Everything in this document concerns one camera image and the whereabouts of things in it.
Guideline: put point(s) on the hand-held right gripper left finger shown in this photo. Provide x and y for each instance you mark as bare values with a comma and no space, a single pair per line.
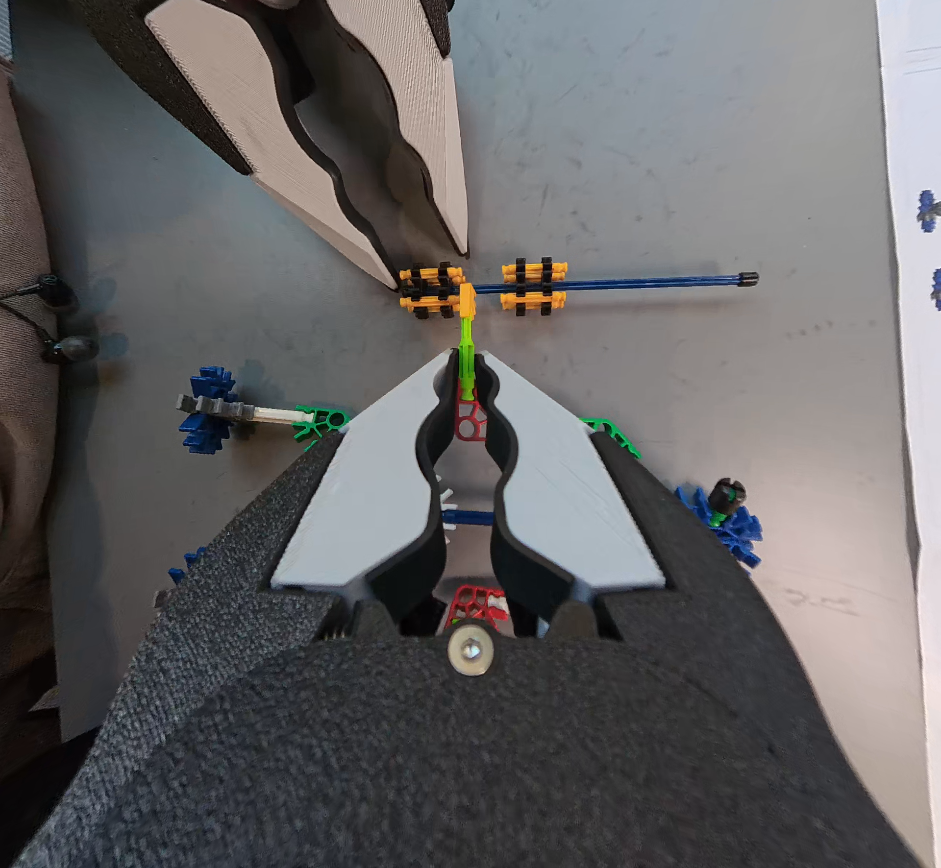
360,508

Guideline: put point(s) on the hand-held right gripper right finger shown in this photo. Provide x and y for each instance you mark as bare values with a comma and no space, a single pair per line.
581,515

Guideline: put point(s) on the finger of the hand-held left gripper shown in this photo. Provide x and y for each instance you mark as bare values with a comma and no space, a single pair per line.
397,16
220,74

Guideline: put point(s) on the multicoloured construction toy model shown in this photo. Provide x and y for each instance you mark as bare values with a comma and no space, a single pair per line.
213,407

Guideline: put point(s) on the lime green toy rod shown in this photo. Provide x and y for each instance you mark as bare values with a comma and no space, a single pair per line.
466,354

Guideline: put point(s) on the black orange toy wheel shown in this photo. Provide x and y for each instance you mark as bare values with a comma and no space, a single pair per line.
533,269
430,306

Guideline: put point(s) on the small orange toy connector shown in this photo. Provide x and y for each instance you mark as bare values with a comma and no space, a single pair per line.
467,298

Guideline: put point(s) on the thin blue toy rod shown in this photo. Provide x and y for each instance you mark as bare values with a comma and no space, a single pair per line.
625,284

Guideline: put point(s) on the small black toy cap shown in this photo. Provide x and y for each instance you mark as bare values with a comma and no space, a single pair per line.
748,279

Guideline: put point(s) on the black earbud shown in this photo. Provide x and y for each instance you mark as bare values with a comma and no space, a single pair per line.
73,349
55,291

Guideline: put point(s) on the beige printed hoodie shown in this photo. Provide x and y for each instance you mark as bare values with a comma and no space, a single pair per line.
22,515

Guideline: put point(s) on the white instruction sheet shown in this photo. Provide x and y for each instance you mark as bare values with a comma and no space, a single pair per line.
919,442

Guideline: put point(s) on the person's right leg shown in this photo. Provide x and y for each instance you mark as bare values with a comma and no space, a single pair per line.
29,809

